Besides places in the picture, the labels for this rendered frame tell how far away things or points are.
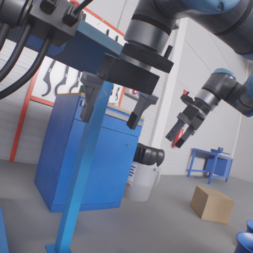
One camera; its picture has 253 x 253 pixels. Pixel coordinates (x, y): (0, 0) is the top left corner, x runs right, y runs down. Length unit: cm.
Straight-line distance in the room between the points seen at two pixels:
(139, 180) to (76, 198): 124
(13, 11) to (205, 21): 38
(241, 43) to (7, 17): 47
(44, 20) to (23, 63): 196
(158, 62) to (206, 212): 209
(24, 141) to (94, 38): 198
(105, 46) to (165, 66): 37
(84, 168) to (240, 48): 76
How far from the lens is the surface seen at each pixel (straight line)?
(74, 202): 91
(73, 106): 132
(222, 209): 235
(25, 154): 247
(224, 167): 641
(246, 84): 60
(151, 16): 36
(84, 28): 63
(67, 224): 97
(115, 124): 147
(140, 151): 194
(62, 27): 47
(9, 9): 46
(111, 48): 67
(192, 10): 28
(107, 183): 159
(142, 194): 213
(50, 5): 45
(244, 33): 33
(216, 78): 71
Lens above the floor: 73
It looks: 4 degrees up
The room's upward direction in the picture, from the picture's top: 15 degrees clockwise
